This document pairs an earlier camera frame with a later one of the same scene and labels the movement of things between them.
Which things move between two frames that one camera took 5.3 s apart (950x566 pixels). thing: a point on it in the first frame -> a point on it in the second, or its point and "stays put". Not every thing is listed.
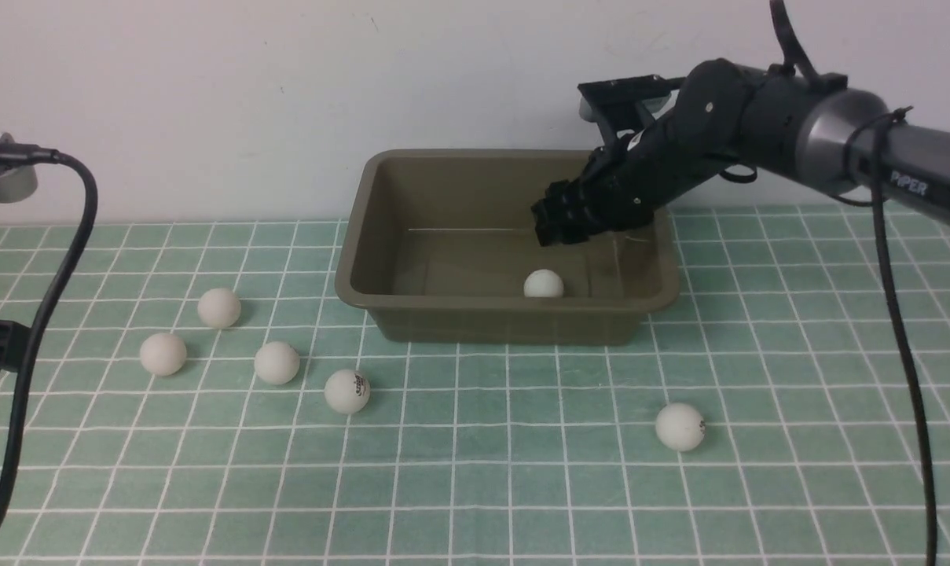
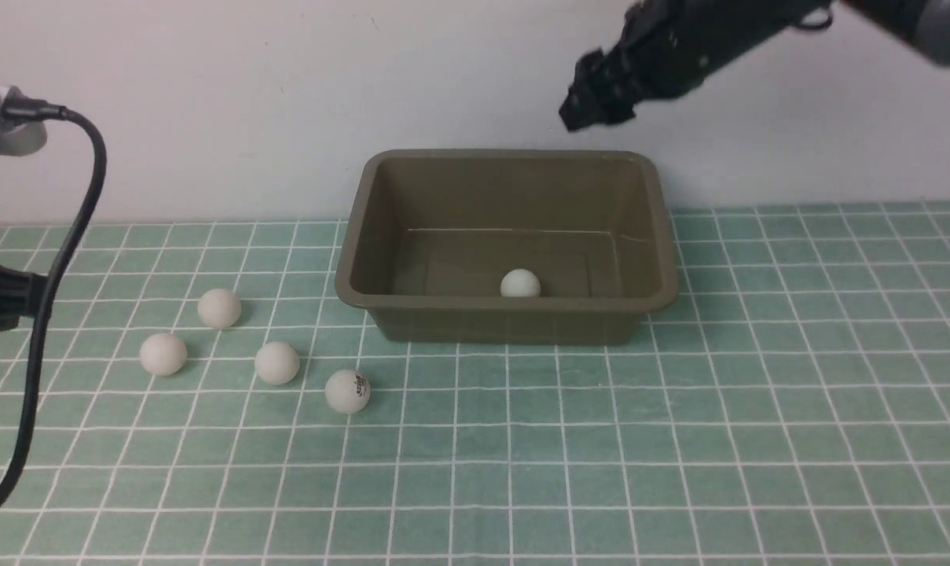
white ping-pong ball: [543, 283] -> [520, 283]
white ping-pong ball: [163, 354] stays put
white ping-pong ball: [276, 362] stays put
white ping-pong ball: [218, 307] stays put
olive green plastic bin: [441, 247] stays put
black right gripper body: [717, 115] -> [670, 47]
